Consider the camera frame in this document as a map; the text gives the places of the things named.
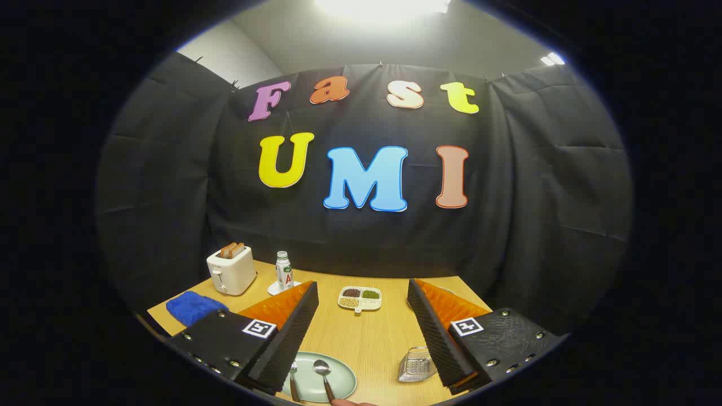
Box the pale green plate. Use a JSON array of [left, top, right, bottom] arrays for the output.
[[280, 351, 358, 403]]

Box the white drink bottle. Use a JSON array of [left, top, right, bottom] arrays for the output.
[[275, 251, 294, 292]]

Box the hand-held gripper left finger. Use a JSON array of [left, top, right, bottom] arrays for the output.
[[167, 280, 320, 395]]

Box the white toaster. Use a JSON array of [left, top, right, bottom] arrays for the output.
[[206, 244, 258, 297]]

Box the blue cloth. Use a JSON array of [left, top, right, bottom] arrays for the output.
[[166, 291, 230, 328]]

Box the white divided grain dish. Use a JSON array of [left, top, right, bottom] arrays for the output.
[[338, 286, 382, 314]]

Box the metal wire basket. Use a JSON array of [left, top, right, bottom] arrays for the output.
[[397, 346, 438, 383]]

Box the wooden handle spoon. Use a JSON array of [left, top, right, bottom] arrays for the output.
[[313, 359, 337, 404]]

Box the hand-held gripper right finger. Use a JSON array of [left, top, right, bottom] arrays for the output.
[[407, 278, 569, 395]]

